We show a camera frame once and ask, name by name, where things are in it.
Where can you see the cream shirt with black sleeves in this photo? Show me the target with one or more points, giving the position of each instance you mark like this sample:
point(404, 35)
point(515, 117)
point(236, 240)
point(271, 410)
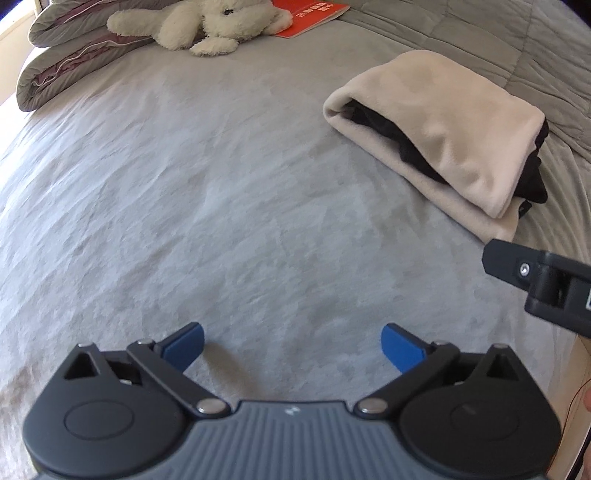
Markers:
point(438, 115)

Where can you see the bed with grey sheet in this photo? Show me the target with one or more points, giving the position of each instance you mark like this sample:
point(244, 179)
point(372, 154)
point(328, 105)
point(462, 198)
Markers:
point(184, 207)

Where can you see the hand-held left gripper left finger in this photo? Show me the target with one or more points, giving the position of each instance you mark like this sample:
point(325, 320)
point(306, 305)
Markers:
point(184, 344)

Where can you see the folded grey pink quilt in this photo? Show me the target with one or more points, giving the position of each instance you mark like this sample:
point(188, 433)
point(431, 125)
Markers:
point(69, 50)

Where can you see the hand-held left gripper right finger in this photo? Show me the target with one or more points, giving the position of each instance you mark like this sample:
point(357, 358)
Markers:
point(401, 346)

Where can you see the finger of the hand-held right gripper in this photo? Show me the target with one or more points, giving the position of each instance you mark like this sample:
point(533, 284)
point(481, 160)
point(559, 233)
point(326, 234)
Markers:
point(508, 261)

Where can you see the red booklet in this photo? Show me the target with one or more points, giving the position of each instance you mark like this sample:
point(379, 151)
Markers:
point(314, 14)

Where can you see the white plush dog toy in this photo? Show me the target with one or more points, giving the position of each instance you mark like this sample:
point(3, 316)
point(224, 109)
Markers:
point(221, 18)

